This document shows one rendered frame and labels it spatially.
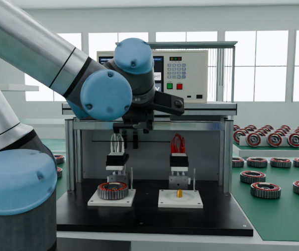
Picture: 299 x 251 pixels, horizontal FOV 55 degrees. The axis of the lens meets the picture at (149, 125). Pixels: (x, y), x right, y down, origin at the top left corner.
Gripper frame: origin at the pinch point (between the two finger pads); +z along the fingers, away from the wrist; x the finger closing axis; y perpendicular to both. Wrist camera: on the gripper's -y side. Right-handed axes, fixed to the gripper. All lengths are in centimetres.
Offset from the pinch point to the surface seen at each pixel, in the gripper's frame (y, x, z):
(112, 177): 17.8, 7.2, 35.7
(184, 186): -11.4, 10.0, 37.5
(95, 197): 21.2, 17.2, 24.7
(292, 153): -95, -34, 125
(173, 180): -7.0, 8.0, 36.2
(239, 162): -44, -12, 77
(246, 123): -205, -274, 599
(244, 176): -40, 2, 52
